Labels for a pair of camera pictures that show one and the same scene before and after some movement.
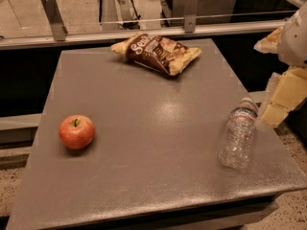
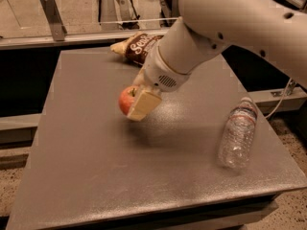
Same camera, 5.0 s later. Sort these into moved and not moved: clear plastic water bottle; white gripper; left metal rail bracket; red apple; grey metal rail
Moved: red apple; white gripper
Not moved: left metal rail bracket; clear plastic water bottle; grey metal rail
